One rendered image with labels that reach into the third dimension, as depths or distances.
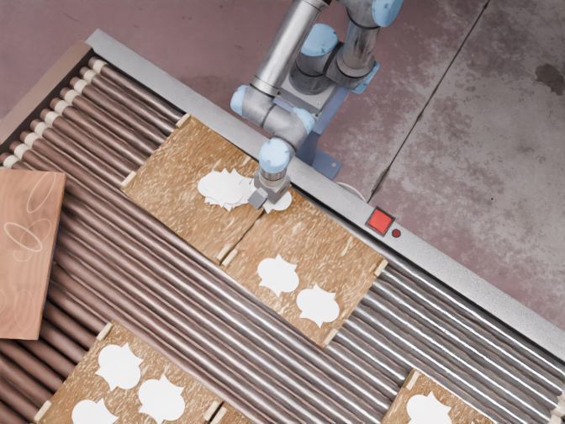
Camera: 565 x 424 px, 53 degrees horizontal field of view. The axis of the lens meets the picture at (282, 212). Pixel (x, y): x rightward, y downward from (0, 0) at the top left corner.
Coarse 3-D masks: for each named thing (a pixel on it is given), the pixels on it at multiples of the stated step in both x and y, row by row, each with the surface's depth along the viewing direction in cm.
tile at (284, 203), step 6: (252, 180) 171; (252, 186) 171; (252, 192) 170; (288, 192) 171; (282, 198) 170; (288, 198) 170; (264, 204) 169; (270, 204) 169; (276, 204) 169; (282, 204) 169; (288, 204) 170; (270, 210) 169
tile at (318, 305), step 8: (304, 296) 175; (312, 296) 175; (320, 296) 175; (328, 296) 175; (304, 304) 174; (312, 304) 174; (320, 304) 174; (328, 304) 175; (336, 304) 175; (304, 312) 173; (312, 312) 174; (320, 312) 174; (328, 312) 174; (336, 312) 174; (312, 320) 173; (320, 320) 173; (328, 320) 173
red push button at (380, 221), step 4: (376, 212) 186; (380, 212) 186; (372, 216) 185; (376, 216) 185; (380, 216) 185; (384, 216) 186; (372, 220) 185; (376, 220) 185; (380, 220) 185; (384, 220) 185; (388, 220) 185; (368, 224) 185; (372, 224) 185; (376, 224) 185; (380, 224) 185; (384, 224) 185; (388, 224) 185; (376, 228) 184; (380, 228) 184; (384, 228) 184
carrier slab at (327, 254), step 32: (256, 224) 182; (288, 224) 182; (320, 224) 183; (256, 256) 179; (288, 256) 179; (320, 256) 180; (352, 256) 180; (256, 288) 176; (320, 288) 177; (352, 288) 177; (288, 320) 173
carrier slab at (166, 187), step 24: (192, 120) 192; (168, 144) 189; (192, 144) 189; (216, 144) 190; (144, 168) 186; (168, 168) 186; (192, 168) 187; (216, 168) 187; (240, 168) 187; (144, 192) 183; (168, 192) 184; (192, 192) 184; (168, 216) 181; (192, 216) 182; (216, 216) 182; (240, 216) 182; (192, 240) 179; (216, 240) 180; (216, 264) 178
